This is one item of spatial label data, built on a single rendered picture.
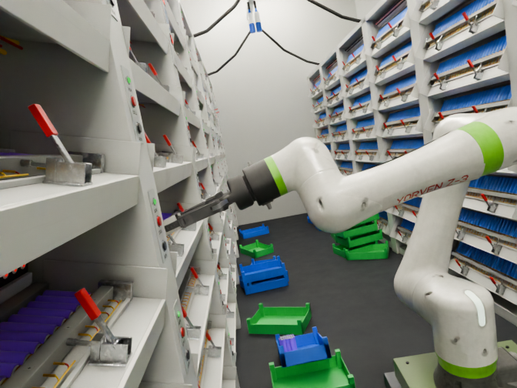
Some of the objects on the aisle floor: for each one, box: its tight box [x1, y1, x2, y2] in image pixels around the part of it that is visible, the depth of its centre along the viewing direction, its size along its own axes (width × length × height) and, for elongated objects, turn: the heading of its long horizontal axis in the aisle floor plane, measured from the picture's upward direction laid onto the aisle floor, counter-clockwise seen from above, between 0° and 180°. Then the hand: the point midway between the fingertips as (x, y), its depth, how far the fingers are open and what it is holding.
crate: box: [275, 326, 332, 368], centre depth 164 cm, size 30×20×8 cm
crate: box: [269, 349, 355, 388], centre depth 147 cm, size 30×20×8 cm
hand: (166, 226), depth 84 cm, fingers open, 3 cm apart
